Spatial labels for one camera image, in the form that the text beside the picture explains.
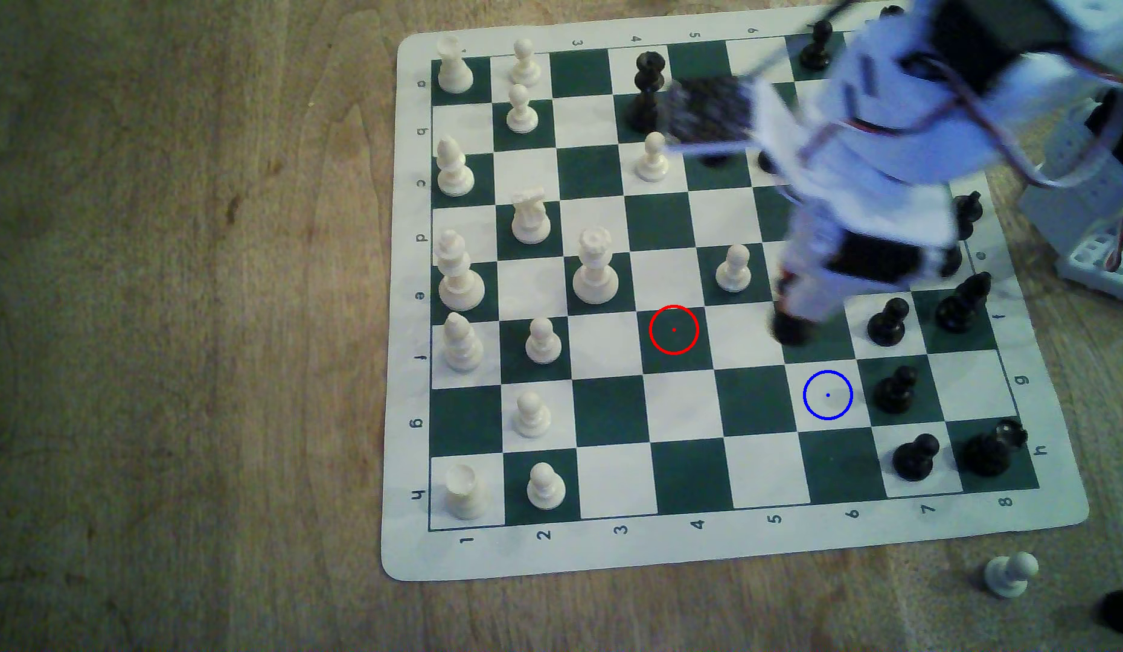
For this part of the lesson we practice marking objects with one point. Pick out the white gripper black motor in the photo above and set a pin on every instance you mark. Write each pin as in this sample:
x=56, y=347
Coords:
x=881, y=261

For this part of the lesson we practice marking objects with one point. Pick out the black knight chess piece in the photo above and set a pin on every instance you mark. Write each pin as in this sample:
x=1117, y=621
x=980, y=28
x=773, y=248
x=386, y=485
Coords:
x=791, y=328

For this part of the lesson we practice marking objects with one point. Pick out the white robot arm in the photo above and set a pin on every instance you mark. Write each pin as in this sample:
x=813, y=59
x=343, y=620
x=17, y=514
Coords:
x=887, y=100

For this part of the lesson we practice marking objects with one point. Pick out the white pawn chess piece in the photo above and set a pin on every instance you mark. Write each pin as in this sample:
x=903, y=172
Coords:
x=733, y=272
x=653, y=161
x=546, y=489
x=522, y=113
x=525, y=65
x=543, y=344
x=1009, y=576
x=532, y=418

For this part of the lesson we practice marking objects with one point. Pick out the black pawn chess piece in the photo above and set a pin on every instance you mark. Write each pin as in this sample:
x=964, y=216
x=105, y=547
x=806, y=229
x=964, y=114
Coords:
x=767, y=164
x=915, y=460
x=816, y=52
x=887, y=326
x=895, y=393

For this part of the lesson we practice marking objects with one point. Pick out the black bishop chess piece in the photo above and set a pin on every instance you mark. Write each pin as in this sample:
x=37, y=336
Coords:
x=960, y=310

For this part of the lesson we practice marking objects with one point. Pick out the green and white chess mat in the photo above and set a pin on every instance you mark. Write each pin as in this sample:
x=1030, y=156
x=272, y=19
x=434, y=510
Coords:
x=688, y=426

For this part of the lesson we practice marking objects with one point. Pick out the black king chess piece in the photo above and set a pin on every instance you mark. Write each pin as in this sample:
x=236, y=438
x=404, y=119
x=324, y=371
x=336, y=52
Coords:
x=967, y=213

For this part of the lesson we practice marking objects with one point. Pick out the white queen chess piece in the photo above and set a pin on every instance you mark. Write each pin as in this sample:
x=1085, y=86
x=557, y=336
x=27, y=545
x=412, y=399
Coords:
x=596, y=272

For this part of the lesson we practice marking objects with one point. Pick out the black rook chess piece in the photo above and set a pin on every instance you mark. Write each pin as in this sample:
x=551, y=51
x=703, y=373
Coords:
x=892, y=12
x=990, y=451

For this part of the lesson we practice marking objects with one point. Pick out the black queen chess piece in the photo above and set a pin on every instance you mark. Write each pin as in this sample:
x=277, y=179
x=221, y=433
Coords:
x=646, y=100

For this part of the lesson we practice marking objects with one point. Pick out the white knight chess piece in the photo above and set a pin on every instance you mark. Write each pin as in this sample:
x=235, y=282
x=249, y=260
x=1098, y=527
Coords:
x=531, y=220

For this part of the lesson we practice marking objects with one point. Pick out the white bishop chess piece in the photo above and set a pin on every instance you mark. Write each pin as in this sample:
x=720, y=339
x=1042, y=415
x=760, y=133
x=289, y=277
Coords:
x=462, y=346
x=454, y=172

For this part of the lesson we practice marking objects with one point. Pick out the white king chess piece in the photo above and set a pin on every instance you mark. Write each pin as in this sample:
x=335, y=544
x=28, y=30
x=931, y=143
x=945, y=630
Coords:
x=458, y=276

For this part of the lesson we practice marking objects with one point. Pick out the white rook chess piece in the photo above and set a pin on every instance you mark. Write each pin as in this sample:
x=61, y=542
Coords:
x=465, y=496
x=455, y=68

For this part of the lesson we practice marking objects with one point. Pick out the white breadboard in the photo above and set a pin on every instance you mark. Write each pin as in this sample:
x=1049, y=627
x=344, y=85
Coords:
x=1100, y=272

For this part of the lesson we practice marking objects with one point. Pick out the black gripper camera module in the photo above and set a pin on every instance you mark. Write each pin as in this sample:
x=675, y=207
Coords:
x=706, y=109

